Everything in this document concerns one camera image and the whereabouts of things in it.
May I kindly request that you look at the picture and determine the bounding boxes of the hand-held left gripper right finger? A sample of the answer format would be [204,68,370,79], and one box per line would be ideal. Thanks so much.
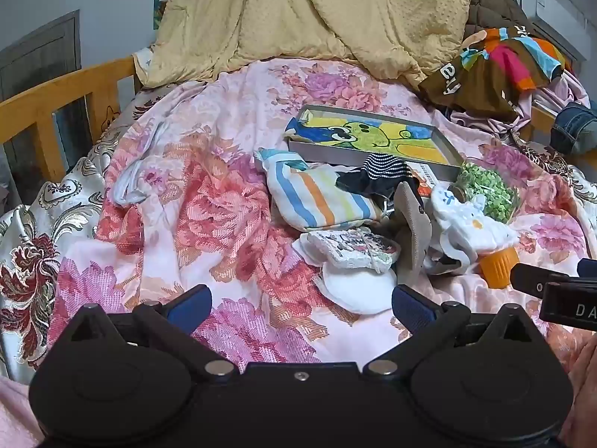
[366,284,542,380]

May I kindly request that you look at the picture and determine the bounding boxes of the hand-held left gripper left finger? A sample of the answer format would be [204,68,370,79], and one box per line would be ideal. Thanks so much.
[60,284,238,381]

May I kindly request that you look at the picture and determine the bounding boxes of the orange ribbed sock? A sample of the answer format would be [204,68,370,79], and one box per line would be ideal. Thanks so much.
[476,246,521,290]

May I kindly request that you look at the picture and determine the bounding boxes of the white printed gauze cloth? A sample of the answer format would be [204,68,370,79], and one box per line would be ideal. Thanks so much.
[422,184,521,274]

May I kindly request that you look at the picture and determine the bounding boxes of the beige sock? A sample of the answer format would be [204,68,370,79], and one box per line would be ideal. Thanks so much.
[394,181,435,285]

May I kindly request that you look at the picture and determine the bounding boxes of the white cartoon printed socks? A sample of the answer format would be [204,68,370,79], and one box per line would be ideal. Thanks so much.
[293,226,403,315]

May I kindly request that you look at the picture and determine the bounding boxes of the navy white striped sock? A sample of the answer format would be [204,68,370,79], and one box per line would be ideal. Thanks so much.
[335,152,423,197]

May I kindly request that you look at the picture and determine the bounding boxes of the blue orange striped cloth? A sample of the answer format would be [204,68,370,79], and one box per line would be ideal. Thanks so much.
[256,147,388,233]

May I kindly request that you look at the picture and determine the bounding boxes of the grey tray box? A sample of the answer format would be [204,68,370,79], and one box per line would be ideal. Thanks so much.
[284,104,466,183]

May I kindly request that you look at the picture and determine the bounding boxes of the person's right forearm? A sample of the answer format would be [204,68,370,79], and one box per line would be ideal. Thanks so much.
[560,336,597,448]

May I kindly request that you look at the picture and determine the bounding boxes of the pink floral bedsheet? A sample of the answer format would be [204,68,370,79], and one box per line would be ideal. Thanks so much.
[47,58,597,375]

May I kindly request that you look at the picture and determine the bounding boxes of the glass jar of green stars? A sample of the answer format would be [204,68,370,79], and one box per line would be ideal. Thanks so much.
[450,161,521,225]

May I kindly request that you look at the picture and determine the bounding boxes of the orange white carton box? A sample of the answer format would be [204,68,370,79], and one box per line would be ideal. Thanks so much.
[410,165,440,199]

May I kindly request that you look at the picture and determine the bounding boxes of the blue jeans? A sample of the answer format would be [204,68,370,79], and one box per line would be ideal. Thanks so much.
[549,102,597,157]

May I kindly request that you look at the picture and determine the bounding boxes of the yellow blue cartoon cloth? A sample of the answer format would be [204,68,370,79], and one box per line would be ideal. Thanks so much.
[284,111,455,165]

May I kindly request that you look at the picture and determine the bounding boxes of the brown colourful striped garment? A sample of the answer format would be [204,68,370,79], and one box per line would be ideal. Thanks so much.
[417,25,574,124]

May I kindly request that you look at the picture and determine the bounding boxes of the pink fleece blanket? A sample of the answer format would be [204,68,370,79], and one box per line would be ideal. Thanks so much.
[0,376,46,448]

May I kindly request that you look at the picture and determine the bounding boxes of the white star printed cloth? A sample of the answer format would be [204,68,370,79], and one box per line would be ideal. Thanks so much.
[133,46,157,88]

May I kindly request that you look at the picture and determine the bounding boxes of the white air conditioner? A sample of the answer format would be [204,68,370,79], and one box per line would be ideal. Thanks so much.
[520,0,589,63]

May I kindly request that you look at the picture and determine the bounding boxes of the brown quilted jacket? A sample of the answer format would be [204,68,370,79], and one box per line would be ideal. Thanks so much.
[464,0,537,43]

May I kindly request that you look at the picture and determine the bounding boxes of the grey door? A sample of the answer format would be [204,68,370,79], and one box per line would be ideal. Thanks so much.
[0,9,94,199]

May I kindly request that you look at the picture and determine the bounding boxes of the yellow dotted quilt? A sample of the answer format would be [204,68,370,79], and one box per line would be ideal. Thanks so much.
[133,0,472,93]

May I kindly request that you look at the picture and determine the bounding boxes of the wooden bed frame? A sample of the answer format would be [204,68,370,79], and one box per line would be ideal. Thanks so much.
[0,55,141,184]

